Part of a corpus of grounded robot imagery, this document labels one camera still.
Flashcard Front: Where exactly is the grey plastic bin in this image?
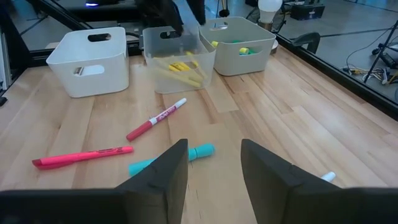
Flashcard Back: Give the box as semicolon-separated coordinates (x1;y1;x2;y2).
198;16;277;77

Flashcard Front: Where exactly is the translucent plastic bin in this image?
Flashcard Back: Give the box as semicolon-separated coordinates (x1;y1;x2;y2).
142;24;217;95

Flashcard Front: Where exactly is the blue chunky highlighter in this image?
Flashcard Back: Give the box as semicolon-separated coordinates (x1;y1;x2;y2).
128;142;216;178

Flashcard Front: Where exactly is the black floor box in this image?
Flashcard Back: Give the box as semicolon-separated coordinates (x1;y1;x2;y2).
290;2;326;21

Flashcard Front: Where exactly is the black table clamp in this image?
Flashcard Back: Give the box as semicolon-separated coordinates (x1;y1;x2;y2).
291;31;322;55

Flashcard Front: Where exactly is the white plastic bin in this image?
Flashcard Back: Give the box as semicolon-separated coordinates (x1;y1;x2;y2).
45;26;130;98

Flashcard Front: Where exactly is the red thin dry-erase marker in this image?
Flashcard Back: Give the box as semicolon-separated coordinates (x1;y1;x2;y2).
125;97;188;143

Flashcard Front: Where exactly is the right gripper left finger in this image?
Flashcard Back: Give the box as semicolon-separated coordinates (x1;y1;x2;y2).
0;138;189;224

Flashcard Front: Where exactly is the silver aluminium extrusion post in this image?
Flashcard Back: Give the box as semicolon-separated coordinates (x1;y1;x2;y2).
0;29;13;91

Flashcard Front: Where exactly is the white yellow cable bundle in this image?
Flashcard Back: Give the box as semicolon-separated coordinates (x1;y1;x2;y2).
341;63;398;85

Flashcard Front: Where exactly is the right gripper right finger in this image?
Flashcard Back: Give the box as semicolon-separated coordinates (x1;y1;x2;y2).
240;138;398;224

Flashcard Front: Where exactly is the metal bulb socket base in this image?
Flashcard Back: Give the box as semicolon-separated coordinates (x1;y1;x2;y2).
256;18;280;54

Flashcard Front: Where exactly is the black office desk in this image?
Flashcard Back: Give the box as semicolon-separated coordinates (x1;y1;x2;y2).
55;0;142;23

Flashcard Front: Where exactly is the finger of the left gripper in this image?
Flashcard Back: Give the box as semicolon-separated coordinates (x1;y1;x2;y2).
186;0;207;26
134;0;185;35

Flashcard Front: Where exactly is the pink slim highlighter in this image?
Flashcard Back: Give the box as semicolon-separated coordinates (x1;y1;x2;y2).
31;145;135;171

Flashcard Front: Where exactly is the white light bulb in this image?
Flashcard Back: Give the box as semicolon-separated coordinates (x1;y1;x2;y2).
257;0;283;24

